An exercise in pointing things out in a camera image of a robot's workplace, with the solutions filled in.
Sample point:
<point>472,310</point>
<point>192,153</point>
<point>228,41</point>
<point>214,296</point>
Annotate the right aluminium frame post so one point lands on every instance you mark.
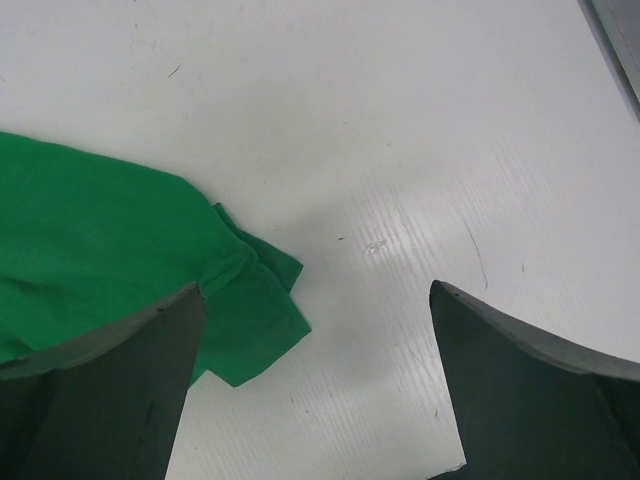
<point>615,25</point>

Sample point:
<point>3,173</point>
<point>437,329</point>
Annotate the green t shirt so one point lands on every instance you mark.
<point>88,239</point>

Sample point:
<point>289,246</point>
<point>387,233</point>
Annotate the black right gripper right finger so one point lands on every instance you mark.
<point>529,404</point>

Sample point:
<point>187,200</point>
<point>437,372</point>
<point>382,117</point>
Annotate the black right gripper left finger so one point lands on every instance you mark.
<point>105,404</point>

